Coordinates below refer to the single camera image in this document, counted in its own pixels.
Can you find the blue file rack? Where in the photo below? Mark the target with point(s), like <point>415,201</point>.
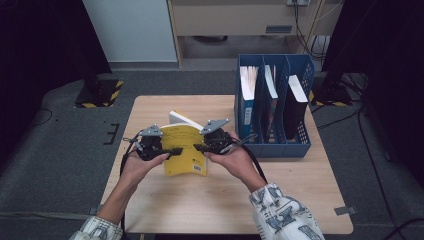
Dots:
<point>293,151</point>

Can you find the grey tape piece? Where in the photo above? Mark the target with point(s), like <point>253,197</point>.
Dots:
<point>94,210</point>
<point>345,210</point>

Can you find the blue spine book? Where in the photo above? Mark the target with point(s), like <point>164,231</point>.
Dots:
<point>248,83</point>

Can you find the beige wooden desk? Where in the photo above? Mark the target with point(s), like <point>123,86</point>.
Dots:
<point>226,16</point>

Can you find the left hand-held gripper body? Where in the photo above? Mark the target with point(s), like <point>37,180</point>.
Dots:
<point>150,146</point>

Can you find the person's right hand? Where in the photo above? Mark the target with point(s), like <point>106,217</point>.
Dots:
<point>233,160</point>

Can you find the blue cover book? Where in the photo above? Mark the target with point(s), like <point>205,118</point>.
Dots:
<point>270,83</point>

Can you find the person's left hand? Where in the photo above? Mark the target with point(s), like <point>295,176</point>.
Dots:
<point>136,170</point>

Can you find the striped black stand base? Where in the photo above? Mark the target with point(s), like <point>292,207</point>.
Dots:
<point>100,95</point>
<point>333,95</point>

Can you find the black book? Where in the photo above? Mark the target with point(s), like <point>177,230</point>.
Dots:
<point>293,116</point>

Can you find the yellow book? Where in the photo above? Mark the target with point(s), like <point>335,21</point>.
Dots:
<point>185,140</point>

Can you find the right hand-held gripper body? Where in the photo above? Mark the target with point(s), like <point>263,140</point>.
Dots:
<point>218,141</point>

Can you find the white cabinet panel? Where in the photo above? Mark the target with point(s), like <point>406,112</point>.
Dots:
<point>130,30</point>

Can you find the white power strip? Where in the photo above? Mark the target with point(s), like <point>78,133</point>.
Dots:
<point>297,2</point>

